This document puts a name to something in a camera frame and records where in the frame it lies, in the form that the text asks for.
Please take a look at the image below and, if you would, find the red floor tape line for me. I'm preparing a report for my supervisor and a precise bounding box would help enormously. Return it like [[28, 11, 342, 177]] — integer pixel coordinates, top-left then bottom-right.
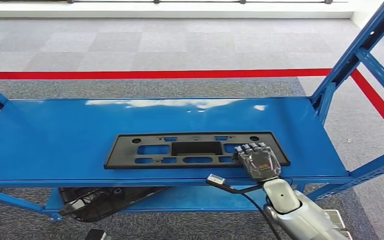
[[0, 67, 384, 144]]

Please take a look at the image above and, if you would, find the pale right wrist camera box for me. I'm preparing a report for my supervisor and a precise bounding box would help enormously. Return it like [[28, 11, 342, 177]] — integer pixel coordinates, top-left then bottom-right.
[[206, 173, 227, 186]]

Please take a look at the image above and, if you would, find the black perforated plastic panel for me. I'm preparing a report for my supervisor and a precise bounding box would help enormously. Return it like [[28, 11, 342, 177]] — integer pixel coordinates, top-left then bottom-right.
[[104, 131, 291, 170]]

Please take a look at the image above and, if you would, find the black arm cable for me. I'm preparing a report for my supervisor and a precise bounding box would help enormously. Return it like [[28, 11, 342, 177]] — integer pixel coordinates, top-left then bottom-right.
[[206, 178, 294, 240]]

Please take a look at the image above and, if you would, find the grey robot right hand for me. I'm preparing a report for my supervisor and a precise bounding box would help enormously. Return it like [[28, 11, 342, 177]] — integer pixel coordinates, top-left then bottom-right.
[[233, 142, 282, 182]]

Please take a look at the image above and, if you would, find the black moulded plastic part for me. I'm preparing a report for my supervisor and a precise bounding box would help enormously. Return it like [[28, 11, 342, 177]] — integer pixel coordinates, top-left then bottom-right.
[[58, 187, 171, 223]]

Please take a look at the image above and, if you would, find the silver floor socket box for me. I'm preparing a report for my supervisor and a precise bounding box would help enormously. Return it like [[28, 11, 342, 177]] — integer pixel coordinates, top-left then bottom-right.
[[324, 209, 354, 240]]

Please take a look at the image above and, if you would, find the blue metal shelf rack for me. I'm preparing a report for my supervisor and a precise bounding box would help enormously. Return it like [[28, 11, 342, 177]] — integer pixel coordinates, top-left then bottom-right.
[[0, 0, 384, 223]]

